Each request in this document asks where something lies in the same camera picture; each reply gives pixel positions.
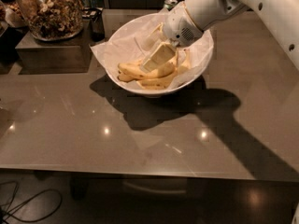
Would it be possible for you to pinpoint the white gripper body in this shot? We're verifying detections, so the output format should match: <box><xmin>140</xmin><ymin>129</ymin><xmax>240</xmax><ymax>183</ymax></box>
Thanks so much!
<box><xmin>163</xmin><ymin>2</ymin><xmax>204</xmax><ymax>47</ymax></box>

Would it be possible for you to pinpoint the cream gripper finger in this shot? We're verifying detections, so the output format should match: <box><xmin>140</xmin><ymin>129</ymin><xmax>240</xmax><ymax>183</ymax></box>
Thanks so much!
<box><xmin>140</xmin><ymin>22</ymin><xmax>166</xmax><ymax>51</ymax></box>
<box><xmin>140</xmin><ymin>42</ymin><xmax>176</xmax><ymax>73</ymax></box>

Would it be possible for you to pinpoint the yellow banana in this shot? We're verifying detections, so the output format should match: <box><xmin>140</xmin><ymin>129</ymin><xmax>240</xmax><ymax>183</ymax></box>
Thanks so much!
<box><xmin>137</xmin><ymin>49</ymin><xmax>191</xmax><ymax>90</ymax></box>
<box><xmin>118</xmin><ymin>60</ymin><xmax>144</xmax><ymax>82</ymax></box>
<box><xmin>118</xmin><ymin>54</ymin><xmax>178</xmax><ymax>80</ymax></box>

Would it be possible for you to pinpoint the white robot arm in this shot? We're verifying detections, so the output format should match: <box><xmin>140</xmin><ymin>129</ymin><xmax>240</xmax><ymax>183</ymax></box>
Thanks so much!
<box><xmin>141</xmin><ymin>0</ymin><xmax>299</xmax><ymax>69</ymax></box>

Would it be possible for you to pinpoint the white bowl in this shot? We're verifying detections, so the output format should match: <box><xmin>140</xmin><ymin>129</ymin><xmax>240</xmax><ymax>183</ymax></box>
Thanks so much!
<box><xmin>105</xmin><ymin>12</ymin><xmax>215</xmax><ymax>96</ymax></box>

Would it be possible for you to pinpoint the snack bowl at left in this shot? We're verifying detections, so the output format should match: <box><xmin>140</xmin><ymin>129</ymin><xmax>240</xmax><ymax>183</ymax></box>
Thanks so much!
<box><xmin>5</xmin><ymin>2</ymin><xmax>26</xmax><ymax>28</ymax></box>

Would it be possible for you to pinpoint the white paper liner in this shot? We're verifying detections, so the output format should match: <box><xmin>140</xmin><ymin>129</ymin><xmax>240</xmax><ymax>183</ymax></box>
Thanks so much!
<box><xmin>90</xmin><ymin>8</ymin><xmax>215</xmax><ymax>91</ymax></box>

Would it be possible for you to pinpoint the green soda can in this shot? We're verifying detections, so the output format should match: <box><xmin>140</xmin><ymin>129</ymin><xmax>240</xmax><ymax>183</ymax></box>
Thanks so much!
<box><xmin>164</xmin><ymin>0</ymin><xmax>178</xmax><ymax>10</ymax></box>

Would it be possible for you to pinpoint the small black cup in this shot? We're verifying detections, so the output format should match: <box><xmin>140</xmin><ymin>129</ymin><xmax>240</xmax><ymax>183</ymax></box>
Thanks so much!
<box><xmin>82</xmin><ymin>8</ymin><xmax>105</xmax><ymax>42</ymax></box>

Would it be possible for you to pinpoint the glass jar of nuts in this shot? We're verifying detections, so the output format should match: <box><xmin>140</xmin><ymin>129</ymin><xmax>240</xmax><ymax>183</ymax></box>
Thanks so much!
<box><xmin>16</xmin><ymin>0</ymin><xmax>83</xmax><ymax>41</ymax></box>

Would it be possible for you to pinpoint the dark square pedestal block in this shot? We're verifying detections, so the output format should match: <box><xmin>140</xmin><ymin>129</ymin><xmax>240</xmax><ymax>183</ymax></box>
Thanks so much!
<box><xmin>16</xmin><ymin>21</ymin><xmax>92</xmax><ymax>74</ymax></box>

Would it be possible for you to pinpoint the black cable on floor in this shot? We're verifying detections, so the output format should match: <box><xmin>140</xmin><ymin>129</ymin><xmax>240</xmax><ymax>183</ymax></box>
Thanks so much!
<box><xmin>0</xmin><ymin>180</ymin><xmax>64</xmax><ymax>224</ymax></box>

